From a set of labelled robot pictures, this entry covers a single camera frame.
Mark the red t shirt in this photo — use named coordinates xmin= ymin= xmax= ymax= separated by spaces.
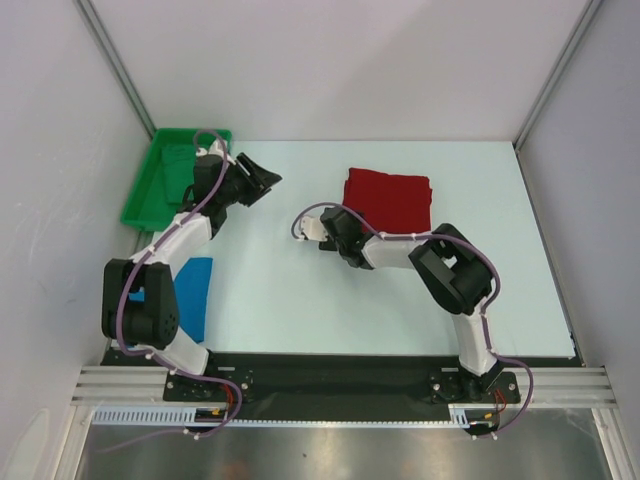
xmin=342 ymin=168 xmax=433 ymax=234

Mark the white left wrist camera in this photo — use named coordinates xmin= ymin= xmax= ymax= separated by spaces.
xmin=196 ymin=140 xmax=231 ymax=157

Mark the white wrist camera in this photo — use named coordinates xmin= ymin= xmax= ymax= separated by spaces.
xmin=293 ymin=215 xmax=328 ymax=243
xmin=196 ymin=140 xmax=231 ymax=157

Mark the right white cable duct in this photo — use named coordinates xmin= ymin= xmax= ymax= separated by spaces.
xmin=448 ymin=404 xmax=500 ymax=428

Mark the green folded t shirt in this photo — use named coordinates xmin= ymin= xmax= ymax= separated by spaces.
xmin=161 ymin=144 xmax=196 ymax=205

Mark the aluminium frame rail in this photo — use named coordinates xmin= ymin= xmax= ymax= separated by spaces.
xmin=69 ymin=364 xmax=174 ymax=407

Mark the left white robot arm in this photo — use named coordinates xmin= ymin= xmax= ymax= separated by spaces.
xmin=101 ymin=152 xmax=282 ymax=400

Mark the left aluminium corner post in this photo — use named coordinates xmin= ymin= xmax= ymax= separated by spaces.
xmin=73 ymin=0 xmax=156 ymax=140

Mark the black table edge rail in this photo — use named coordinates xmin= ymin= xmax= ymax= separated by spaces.
xmin=100 ymin=349 xmax=582 ymax=425

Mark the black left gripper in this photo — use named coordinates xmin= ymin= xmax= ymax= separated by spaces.
xmin=216 ymin=153 xmax=281 ymax=207

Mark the white cable duct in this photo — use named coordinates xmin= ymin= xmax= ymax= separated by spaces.
xmin=448 ymin=404 xmax=500 ymax=428
xmin=92 ymin=406 xmax=228 ymax=427

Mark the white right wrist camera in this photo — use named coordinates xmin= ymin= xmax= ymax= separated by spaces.
xmin=293 ymin=215 xmax=328 ymax=243

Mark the blue folded t shirt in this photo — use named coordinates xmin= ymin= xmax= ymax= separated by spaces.
xmin=122 ymin=257 xmax=213 ymax=349

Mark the right aluminium corner post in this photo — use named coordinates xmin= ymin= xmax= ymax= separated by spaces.
xmin=512 ymin=0 xmax=606 ymax=154

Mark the green plastic tray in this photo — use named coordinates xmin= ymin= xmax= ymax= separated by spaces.
xmin=118 ymin=127 xmax=233 ymax=232

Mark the left white cable duct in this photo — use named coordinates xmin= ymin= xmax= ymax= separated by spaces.
xmin=92 ymin=406 xmax=228 ymax=427

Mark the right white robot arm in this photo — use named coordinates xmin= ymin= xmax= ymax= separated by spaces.
xmin=301 ymin=206 xmax=504 ymax=401

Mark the aluminium corner post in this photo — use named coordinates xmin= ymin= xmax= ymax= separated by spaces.
xmin=512 ymin=0 xmax=606 ymax=154
xmin=73 ymin=0 xmax=156 ymax=140

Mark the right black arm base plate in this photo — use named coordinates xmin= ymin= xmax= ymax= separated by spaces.
xmin=428 ymin=367 xmax=521 ymax=404

